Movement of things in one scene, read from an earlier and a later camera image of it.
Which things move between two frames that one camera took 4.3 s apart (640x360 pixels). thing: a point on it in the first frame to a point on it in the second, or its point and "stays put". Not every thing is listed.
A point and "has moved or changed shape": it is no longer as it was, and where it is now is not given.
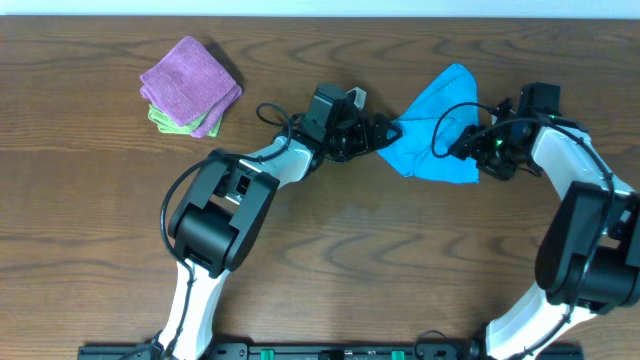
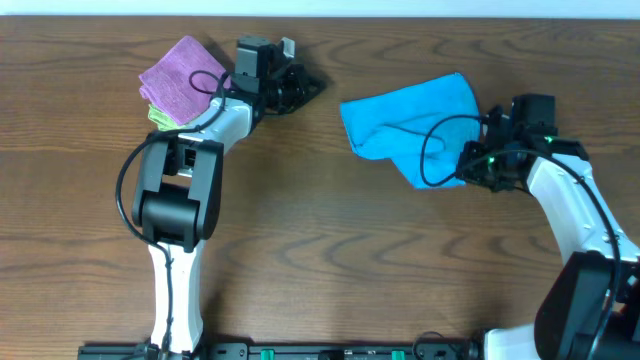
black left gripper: [368, 132] to [292, 86]
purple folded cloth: [190, 81] stays put
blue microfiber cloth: [432, 124] has moved or changed shape
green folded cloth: [165, 125] stays put
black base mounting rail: [330, 352] stays put
